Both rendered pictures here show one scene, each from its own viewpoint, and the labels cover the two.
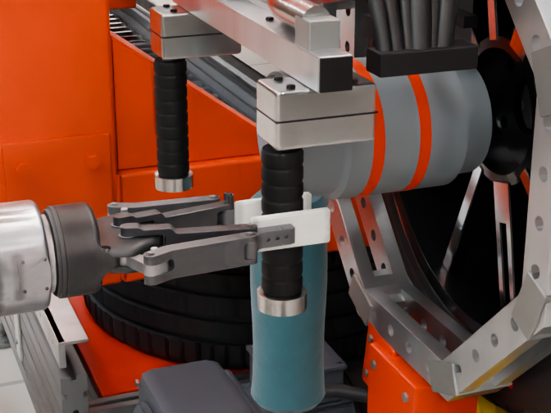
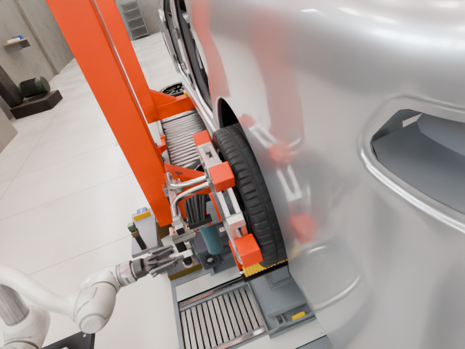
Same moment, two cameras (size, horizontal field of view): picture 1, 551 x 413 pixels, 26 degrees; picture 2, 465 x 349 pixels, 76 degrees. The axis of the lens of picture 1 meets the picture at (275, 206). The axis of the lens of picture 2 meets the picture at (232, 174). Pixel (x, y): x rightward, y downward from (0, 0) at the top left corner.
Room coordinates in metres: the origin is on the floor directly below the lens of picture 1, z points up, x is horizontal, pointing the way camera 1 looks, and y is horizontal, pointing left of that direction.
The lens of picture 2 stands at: (0.15, -0.48, 1.69)
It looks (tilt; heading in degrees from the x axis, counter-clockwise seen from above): 33 degrees down; 13
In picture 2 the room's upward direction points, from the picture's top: 16 degrees counter-clockwise
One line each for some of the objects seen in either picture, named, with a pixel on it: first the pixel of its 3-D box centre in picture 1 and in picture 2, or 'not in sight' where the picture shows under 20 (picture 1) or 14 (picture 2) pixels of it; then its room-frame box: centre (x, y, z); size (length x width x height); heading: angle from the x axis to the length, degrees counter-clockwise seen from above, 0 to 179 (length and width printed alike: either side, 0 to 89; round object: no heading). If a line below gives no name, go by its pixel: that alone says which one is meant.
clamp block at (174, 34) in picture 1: (195, 29); (172, 187); (1.28, 0.09, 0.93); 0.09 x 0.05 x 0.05; 111
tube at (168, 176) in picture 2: not in sight; (184, 170); (1.25, -0.02, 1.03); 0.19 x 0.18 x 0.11; 111
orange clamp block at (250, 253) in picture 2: not in sight; (248, 250); (0.90, -0.28, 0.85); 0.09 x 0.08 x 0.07; 21
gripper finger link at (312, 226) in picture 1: (290, 229); (183, 255); (0.93, -0.01, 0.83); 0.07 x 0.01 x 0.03; 110
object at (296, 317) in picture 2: not in sight; (280, 284); (1.26, -0.32, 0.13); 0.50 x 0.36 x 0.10; 21
